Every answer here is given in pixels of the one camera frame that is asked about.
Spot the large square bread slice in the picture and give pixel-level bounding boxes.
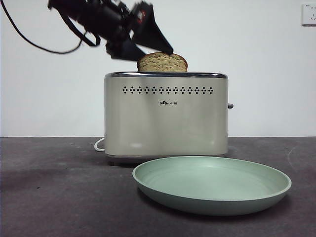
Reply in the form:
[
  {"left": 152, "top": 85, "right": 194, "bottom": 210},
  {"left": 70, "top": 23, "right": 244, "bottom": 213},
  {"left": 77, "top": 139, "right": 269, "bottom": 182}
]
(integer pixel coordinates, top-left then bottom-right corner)
[{"left": 136, "top": 52, "right": 189, "bottom": 73}]

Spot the pale green round plate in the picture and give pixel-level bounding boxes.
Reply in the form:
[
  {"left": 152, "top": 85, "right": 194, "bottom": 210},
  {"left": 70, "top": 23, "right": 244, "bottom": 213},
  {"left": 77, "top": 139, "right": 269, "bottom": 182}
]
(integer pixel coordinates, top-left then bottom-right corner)
[{"left": 132, "top": 156, "right": 292, "bottom": 217}]

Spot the cream two-slot toaster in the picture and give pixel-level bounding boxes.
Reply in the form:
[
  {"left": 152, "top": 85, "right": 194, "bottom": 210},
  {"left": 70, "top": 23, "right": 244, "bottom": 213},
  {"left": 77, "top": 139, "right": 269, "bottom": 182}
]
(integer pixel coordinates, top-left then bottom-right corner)
[{"left": 104, "top": 71, "right": 235, "bottom": 166}]

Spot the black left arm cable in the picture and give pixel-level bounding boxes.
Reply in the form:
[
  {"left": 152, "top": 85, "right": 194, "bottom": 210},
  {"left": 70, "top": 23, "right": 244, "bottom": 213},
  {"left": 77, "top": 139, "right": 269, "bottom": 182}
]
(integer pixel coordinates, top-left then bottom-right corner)
[{"left": 0, "top": 0, "right": 83, "bottom": 54}]

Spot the white toaster power cord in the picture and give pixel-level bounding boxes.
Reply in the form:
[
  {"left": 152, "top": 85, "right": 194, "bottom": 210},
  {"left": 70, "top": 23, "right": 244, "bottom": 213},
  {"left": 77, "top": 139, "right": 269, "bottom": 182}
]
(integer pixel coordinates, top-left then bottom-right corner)
[{"left": 94, "top": 137, "right": 106, "bottom": 152}]

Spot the white wall socket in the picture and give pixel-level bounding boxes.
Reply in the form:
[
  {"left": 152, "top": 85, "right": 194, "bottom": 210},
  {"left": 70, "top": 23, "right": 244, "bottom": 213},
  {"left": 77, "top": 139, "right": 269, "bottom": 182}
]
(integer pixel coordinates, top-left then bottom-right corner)
[{"left": 301, "top": 3, "right": 316, "bottom": 26}]

